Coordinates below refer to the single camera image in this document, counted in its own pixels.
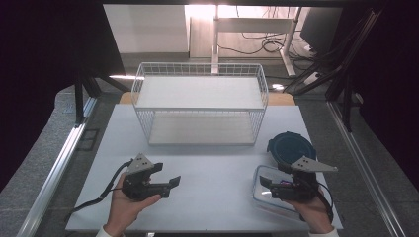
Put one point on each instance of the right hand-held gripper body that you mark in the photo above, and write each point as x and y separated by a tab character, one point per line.
304	184

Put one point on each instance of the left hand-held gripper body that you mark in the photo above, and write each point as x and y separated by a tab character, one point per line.
140	164

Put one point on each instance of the clear plastic food container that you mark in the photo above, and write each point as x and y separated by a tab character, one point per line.
261	201

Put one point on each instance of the dark blue round lid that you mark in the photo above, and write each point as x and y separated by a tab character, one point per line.
290	146

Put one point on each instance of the person's right hand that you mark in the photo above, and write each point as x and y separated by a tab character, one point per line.
316	214

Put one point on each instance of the person's left hand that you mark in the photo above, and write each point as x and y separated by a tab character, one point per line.
123	210

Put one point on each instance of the wooden table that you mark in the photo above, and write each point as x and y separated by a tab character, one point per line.
280	98

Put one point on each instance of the black metal stand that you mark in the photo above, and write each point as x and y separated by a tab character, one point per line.
346	82
79	98

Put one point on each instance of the white cabinet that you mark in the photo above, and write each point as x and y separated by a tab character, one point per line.
146	28

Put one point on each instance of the dark monitor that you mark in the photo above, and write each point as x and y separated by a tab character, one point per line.
321	28

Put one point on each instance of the aluminium rail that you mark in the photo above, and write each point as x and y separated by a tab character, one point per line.
362	164
56	174

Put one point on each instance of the white desk frame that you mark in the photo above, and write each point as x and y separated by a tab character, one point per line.
253	24

